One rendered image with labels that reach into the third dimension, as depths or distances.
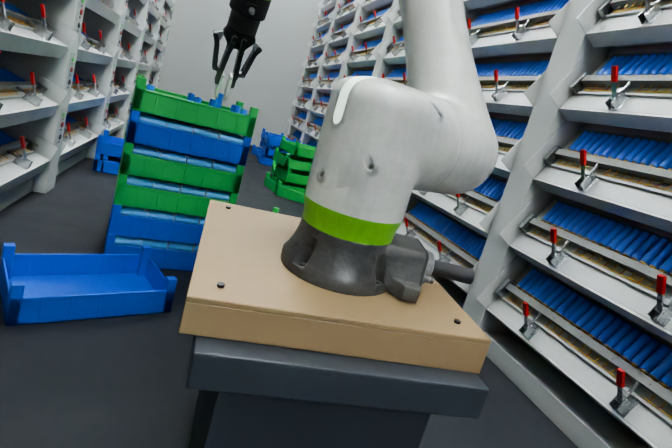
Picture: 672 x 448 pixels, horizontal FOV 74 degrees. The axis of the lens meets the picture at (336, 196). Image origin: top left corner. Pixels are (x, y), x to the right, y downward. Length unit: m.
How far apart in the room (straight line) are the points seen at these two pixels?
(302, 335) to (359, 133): 0.22
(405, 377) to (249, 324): 0.17
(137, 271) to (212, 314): 0.79
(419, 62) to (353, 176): 0.25
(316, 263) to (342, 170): 0.11
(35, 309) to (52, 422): 0.27
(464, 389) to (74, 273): 0.93
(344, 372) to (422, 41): 0.47
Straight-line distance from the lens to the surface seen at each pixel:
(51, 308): 1.02
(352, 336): 0.49
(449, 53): 0.69
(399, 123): 0.50
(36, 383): 0.88
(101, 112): 2.43
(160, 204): 1.24
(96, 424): 0.81
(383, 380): 0.50
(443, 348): 0.54
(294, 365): 0.46
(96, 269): 1.22
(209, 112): 1.20
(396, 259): 0.56
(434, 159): 0.55
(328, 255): 0.53
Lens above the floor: 0.52
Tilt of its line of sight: 10 degrees down
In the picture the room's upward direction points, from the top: 16 degrees clockwise
